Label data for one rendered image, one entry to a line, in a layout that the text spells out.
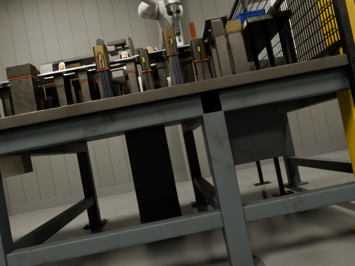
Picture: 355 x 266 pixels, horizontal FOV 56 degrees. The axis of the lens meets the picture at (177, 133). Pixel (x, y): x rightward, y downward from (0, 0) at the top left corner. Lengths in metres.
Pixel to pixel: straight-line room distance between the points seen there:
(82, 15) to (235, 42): 3.48
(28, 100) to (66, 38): 3.20
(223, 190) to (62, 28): 4.10
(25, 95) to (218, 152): 1.03
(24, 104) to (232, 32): 1.09
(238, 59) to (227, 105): 0.55
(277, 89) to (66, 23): 4.04
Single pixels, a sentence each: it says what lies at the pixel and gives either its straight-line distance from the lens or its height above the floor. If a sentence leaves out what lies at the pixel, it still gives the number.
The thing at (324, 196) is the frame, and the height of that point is 0.21.
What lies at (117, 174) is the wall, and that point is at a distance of 4.58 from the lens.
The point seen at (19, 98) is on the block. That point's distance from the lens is 1.82.
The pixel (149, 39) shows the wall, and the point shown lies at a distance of 4.76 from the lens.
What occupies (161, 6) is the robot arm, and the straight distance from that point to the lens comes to 2.52.
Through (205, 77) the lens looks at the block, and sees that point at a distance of 1.64.
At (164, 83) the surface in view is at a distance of 1.84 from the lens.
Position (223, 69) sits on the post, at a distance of 1.48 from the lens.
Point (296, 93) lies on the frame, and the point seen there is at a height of 0.60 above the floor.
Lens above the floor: 0.49
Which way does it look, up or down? 2 degrees up
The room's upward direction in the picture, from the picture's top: 11 degrees counter-clockwise
